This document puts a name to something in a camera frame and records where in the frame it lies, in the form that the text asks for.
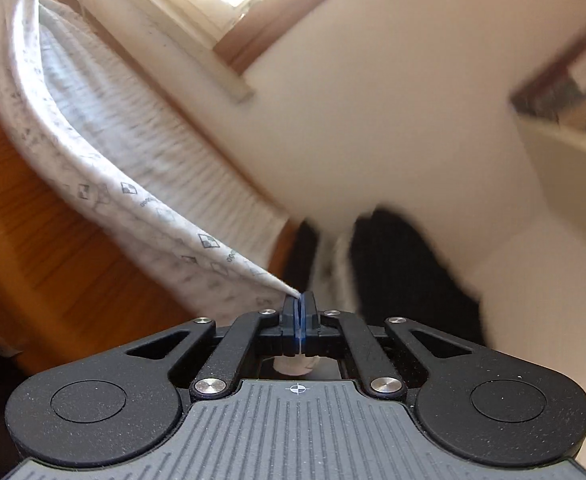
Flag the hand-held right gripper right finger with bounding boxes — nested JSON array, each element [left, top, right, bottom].
[[300, 291, 474, 403]]

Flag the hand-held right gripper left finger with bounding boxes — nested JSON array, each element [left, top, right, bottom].
[[125, 292, 300, 403]]

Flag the white checker-print pajama garment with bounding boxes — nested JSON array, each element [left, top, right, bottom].
[[310, 232, 358, 321], [0, 0, 321, 377]]

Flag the thick black sweater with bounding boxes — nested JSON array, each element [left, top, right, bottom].
[[350, 205, 488, 348]]

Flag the beige window sill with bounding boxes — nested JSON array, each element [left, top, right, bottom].
[[43, 0, 256, 106]]

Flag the brown wooden window trim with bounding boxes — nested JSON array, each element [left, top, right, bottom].
[[213, 0, 388, 76]]

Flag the white wall shelf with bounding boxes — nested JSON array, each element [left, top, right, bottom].
[[510, 105, 586, 246]]

